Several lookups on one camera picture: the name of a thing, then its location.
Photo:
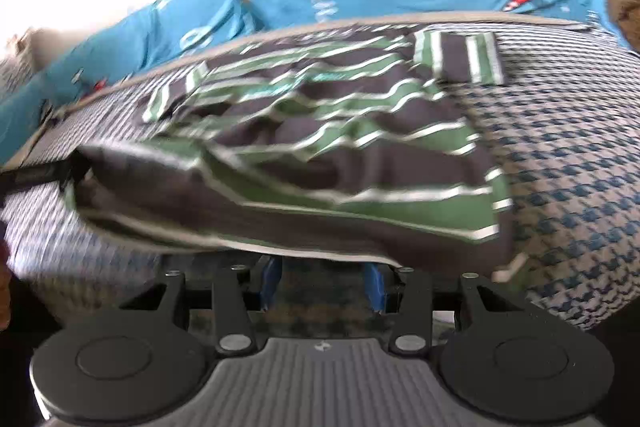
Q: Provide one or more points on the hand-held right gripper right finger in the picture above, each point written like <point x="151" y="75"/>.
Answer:
<point x="375" y="289"/>

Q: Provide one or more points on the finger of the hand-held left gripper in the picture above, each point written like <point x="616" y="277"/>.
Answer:
<point x="45" y="177"/>

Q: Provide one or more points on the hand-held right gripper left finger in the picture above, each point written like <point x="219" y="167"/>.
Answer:
<point x="267" y="287"/>

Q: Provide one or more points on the green grey striped shirt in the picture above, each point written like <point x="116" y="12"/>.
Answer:
<point x="325" y="157"/>

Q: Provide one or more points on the blue houndstooth mat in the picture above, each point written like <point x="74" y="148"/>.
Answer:
<point x="575" y="157"/>

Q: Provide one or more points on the brown cloth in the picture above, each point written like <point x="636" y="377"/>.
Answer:
<point x="625" y="7"/>

